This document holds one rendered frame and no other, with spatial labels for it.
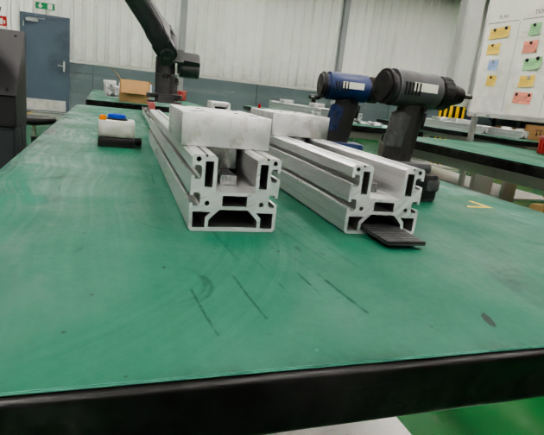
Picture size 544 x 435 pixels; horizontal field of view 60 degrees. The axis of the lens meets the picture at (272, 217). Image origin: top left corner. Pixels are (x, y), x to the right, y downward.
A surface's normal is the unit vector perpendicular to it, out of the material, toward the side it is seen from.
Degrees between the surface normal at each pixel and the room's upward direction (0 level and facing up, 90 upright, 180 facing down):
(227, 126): 90
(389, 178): 90
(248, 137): 90
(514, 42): 90
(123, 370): 0
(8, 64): 45
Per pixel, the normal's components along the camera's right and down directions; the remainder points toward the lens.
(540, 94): -0.94, -0.02
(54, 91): 0.31, 0.27
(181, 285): 0.11, -0.96
